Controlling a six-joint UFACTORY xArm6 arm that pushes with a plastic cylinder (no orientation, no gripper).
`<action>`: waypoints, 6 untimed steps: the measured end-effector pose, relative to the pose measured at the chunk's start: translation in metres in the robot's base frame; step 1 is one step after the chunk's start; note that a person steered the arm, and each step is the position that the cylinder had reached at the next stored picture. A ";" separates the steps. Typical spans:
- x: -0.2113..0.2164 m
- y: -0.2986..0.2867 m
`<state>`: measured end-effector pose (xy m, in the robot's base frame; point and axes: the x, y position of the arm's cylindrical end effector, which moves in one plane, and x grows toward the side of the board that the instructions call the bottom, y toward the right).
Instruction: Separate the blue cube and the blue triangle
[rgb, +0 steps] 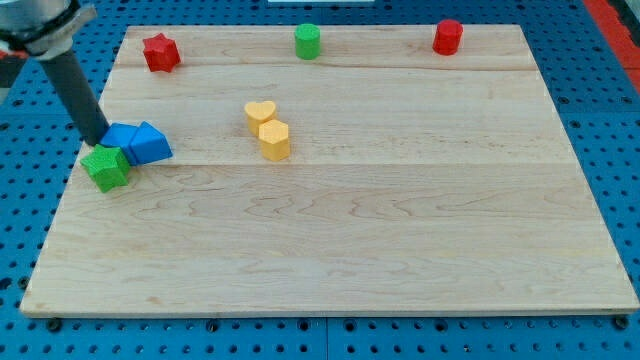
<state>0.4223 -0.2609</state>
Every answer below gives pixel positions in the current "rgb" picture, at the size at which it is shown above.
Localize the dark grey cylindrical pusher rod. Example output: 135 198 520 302
40 50 109 146

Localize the blue cube block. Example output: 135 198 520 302
99 123 138 166

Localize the blue triangle block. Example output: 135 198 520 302
129 122 173 165

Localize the red star block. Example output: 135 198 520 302
143 33 181 73

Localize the green star block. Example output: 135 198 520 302
80 145 131 193

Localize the yellow heart block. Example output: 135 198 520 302
244 101 277 136

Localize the yellow hexagon block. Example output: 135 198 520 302
258 119 290 161

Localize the green cylinder block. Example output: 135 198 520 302
294 23 321 60

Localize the light wooden board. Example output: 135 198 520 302
20 25 639 318

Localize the red cylinder block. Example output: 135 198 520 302
432 19 464 56

